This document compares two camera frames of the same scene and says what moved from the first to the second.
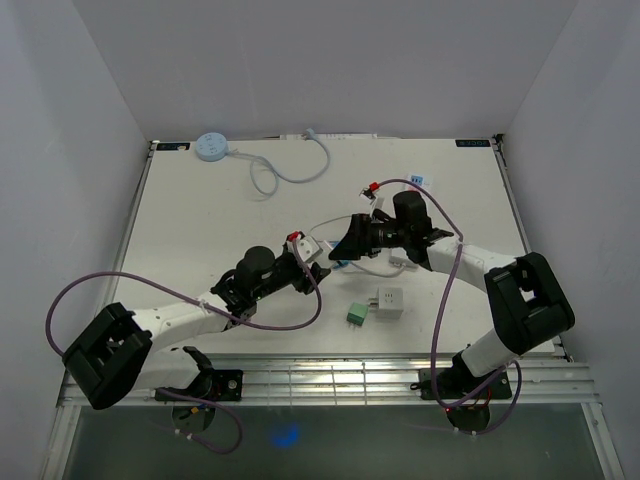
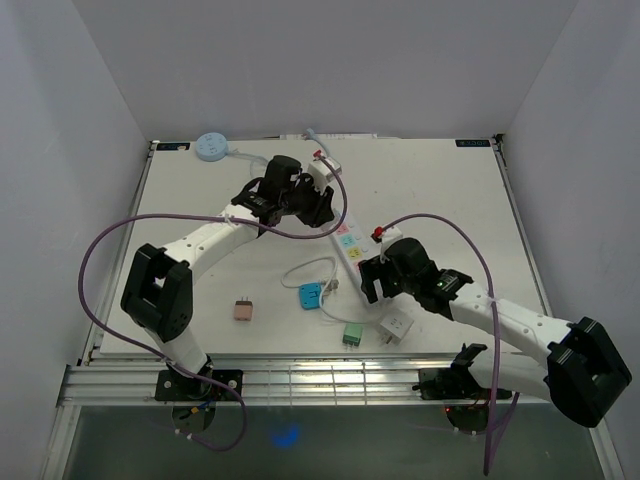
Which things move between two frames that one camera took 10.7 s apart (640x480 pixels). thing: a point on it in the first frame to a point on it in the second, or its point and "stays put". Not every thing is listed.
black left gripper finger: (318, 273) to (325, 211)
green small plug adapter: (356, 314) to (352, 334)
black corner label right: (473, 143) stays put
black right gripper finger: (356, 242) to (370, 275)
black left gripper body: (284, 274) to (304, 200)
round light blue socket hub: (211, 146) stays put
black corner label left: (173, 146) stays put
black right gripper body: (385, 235) to (393, 284)
